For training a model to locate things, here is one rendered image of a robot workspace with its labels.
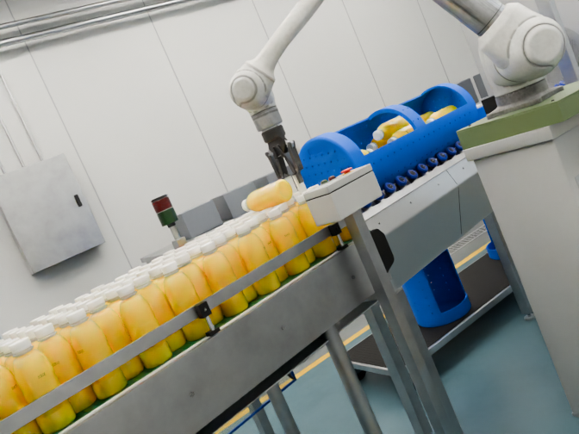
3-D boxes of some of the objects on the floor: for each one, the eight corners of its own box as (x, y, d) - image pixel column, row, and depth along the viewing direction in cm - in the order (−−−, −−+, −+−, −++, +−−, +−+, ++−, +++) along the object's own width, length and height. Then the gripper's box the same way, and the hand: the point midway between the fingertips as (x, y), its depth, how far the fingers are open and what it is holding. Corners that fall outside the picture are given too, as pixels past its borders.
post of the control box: (487, 508, 171) (359, 207, 160) (481, 517, 168) (351, 212, 158) (475, 505, 174) (350, 209, 163) (469, 515, 171) (341, 214, 161)
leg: (538, 314, 278) (492, 198, 272) (533, 320, 275) (487, 202, 268) (527, 315, 283) (482, 201, 276) (522, 321, 279) (476, 205, 272)
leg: (470, 442, 205) (405, 287, 198) (462, 452, 201) (395, 294, 194) (456, 440, 209) (392, 288, 202) (448, 450, 205) (382, 295, 199)
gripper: (295, 116, 179) (324, 185, 181) (264, 133, 192) (291, 196, 194) (278, 123, 174) (308, 193, 176) (247, 139, 187) (277, 204, 189)
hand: (295, 185), depth 185 cm, fingers closed on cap, 4 cm apart
